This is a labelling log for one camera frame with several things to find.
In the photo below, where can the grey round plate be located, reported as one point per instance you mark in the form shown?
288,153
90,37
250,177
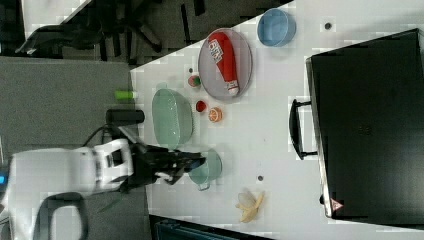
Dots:
212,80

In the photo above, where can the orange slice toy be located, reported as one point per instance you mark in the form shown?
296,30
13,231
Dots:
215,114

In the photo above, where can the green cylinder on table edge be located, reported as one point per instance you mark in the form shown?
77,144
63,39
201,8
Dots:
125,95

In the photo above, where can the blue round bowl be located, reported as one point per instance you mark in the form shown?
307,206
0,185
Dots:
276,28

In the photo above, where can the black cylinder table mount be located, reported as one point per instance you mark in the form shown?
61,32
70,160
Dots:
124,117

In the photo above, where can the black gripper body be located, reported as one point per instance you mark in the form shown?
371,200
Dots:
145,162

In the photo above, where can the blue oven door with handle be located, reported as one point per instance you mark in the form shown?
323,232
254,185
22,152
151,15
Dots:
295,129

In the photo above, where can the red ketchup bottle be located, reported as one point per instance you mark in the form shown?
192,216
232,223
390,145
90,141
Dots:
221,50

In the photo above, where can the black toaster oven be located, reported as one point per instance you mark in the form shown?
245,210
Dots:
367,105

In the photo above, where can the green perforated colander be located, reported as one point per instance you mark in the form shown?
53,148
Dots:
172,117

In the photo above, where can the pale red strawberry toy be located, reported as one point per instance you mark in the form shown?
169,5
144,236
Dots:
194,81

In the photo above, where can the black office chair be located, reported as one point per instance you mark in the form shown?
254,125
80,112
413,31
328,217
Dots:
81,24

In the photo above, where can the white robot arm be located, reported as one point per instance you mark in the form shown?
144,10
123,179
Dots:
44,191

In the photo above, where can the green mug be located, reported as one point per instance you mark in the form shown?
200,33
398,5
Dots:
210,170

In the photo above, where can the dark red strawberry toy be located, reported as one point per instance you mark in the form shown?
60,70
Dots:
200,106

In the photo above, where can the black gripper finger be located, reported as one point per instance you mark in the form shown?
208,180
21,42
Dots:
185,159
171,175

